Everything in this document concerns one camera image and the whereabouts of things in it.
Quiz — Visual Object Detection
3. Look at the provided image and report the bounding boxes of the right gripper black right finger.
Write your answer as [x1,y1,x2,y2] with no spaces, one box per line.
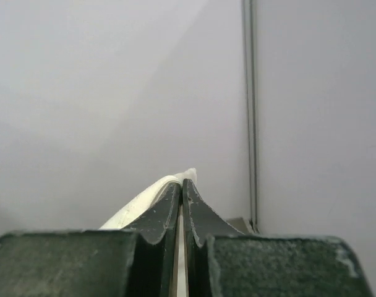
[181,179,373,296]

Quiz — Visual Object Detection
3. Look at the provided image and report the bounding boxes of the white t shirt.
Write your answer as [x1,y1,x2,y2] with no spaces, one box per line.
[100,168,197,230]

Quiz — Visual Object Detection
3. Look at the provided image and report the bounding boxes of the right aluminium frame post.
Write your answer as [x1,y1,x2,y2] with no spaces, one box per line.
[242,1,259,233]

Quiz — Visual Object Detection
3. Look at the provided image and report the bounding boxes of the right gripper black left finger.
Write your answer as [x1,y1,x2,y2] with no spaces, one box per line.
[0,183,181,296]

